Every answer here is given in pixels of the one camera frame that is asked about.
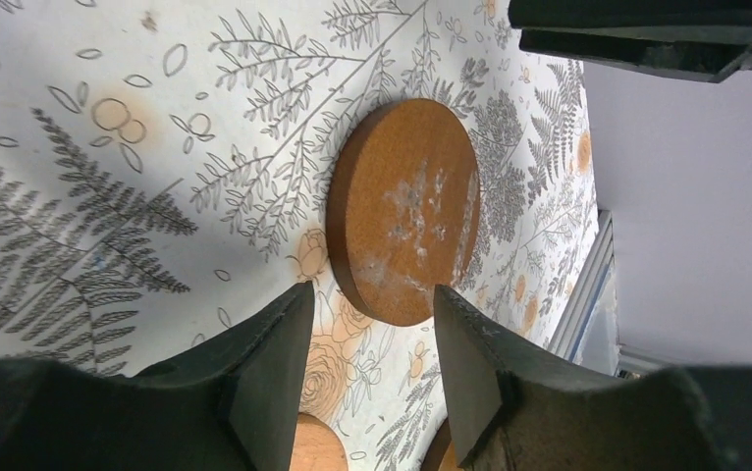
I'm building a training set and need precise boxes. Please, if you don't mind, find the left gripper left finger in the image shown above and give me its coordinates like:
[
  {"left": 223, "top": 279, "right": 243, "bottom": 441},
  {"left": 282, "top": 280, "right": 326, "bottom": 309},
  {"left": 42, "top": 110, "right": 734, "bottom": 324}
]
[{"left": 134, "top": 282, "right": 315, "bottom": 470}]

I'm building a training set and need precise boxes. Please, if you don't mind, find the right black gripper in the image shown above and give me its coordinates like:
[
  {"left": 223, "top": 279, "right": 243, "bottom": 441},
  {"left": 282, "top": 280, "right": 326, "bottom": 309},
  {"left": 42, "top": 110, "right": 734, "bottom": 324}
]
[{"left": 508, "top": 0, "right": 752, "bottom": 83}]

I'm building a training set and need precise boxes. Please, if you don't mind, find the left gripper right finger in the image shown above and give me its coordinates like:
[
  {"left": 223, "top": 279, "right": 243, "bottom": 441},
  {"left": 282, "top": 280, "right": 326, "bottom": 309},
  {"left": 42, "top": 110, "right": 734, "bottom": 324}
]
[{"left": 434, "top": 285, "right": 650, "bottom": 470}]

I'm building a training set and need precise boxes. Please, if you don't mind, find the light cork coaster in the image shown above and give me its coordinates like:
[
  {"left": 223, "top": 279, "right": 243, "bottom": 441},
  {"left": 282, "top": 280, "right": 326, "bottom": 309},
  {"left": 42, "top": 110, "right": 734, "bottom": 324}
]
[{"left": 290, "top": 413, "right": 349, "bottom": 471}]

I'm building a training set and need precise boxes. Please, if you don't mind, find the dark scuffed brown coaster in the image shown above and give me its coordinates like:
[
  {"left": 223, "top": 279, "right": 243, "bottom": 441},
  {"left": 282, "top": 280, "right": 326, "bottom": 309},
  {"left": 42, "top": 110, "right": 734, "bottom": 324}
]
[{"left": 326, "top": 98, "right": 481, "bottom": 327}]

